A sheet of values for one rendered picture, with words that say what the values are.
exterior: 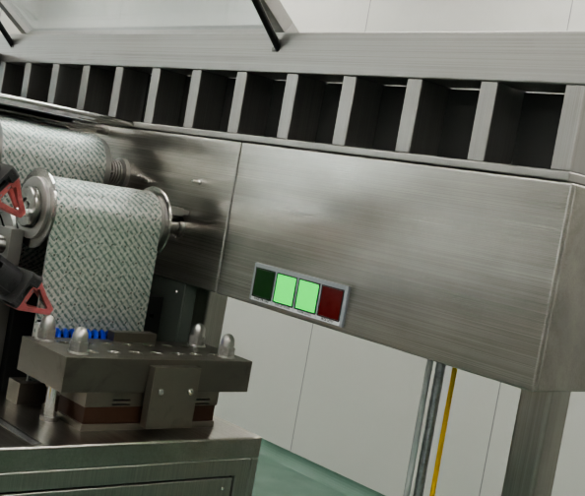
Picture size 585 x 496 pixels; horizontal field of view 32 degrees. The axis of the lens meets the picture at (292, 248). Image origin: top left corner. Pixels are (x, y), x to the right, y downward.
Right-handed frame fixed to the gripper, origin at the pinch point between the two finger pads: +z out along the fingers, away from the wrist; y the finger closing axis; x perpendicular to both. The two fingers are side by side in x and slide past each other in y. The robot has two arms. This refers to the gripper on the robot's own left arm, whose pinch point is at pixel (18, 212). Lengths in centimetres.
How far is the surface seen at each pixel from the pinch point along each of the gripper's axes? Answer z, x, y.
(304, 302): 30, 18, 41
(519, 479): 54, 13, 81
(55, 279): 12.2, -4.0, 5.1
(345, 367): 259, 117, -159
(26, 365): 15.9, -19.6, 12.1
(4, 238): 3.9, -4.2, -3.9
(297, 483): 280, 61, -157
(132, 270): 22.8, 8.3, 5.6
